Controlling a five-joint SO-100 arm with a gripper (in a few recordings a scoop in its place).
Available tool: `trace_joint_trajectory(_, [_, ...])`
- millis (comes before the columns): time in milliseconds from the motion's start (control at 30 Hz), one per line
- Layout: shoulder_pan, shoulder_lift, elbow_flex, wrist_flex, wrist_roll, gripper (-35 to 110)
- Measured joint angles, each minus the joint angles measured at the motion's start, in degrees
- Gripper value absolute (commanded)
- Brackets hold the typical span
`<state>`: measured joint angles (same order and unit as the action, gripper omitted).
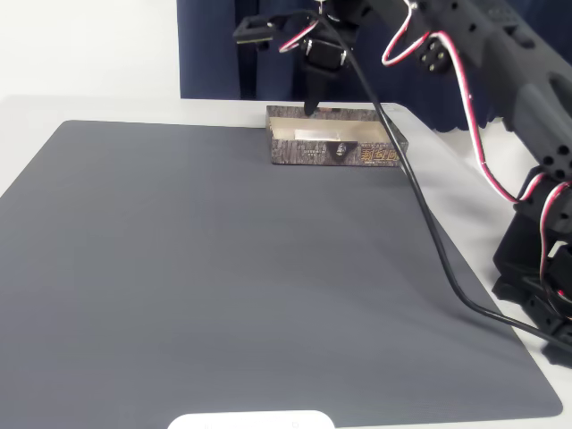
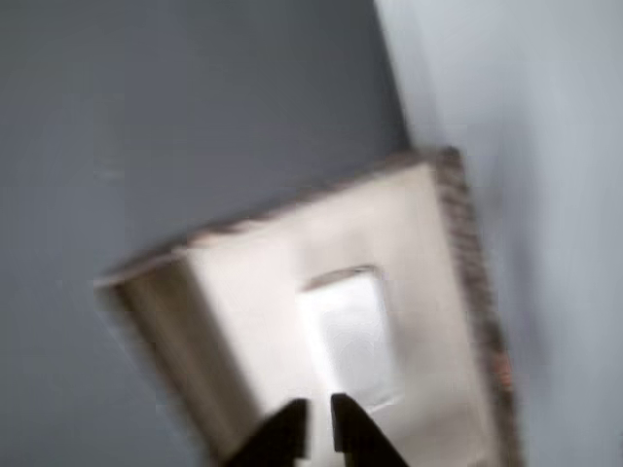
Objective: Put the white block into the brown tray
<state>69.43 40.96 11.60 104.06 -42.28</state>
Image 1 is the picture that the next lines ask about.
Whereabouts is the white rectangular block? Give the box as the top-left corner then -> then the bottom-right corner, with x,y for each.
293,128 -> 355,141

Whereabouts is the bark-print cardboard box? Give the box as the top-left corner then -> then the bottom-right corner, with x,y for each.
265,105 -> 409,168

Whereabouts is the dark blue curtain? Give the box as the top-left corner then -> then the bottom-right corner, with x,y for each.
176,0 -> 572,134

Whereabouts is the grey table mat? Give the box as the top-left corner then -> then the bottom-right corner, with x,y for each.
0,119 -> 563,421

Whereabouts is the white rounded device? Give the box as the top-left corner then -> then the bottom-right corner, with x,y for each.
167,409 -> 336,429

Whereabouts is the red white gripper servo cable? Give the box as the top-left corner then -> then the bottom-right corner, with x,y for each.
278,16 -> 324,54

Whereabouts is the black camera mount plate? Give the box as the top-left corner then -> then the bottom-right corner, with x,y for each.
232,11 -> 316,51

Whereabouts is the red white arm servo cable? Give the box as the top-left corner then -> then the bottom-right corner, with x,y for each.
381,0 -> 545,205

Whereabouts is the red white base servo cable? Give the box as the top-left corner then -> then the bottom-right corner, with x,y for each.
537,180 -> 572,324

